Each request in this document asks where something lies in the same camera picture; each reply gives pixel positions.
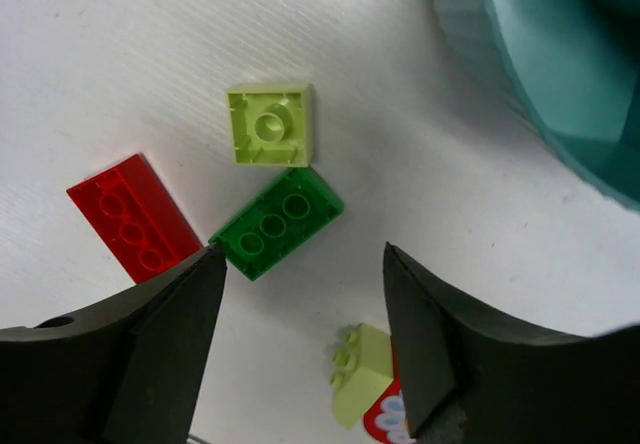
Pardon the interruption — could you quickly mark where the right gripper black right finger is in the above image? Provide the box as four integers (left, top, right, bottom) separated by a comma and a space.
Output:
383, 244, 639, 443

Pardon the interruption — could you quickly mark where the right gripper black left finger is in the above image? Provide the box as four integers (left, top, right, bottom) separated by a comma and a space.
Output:
1, 245, 227, 443

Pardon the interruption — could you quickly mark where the green lego plate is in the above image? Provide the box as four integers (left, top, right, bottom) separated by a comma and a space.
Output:
209, 167, 344, 281

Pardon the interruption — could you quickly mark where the red flower lego piece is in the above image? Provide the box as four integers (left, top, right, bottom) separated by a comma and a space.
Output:
362, 378, 416, 444

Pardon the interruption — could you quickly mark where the light green rounded lego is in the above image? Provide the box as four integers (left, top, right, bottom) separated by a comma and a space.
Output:
330, 323, 394, 429

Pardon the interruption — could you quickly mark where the red rectangular lego brick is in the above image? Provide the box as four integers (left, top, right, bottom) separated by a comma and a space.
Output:
66, 153, 202, 284

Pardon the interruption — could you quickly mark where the light green small lego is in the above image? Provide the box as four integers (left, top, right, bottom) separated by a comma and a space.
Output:
226, 82, 314, 168

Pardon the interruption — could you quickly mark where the teal round divided container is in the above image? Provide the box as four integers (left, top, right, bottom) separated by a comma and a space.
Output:
432, 0, 639, 210

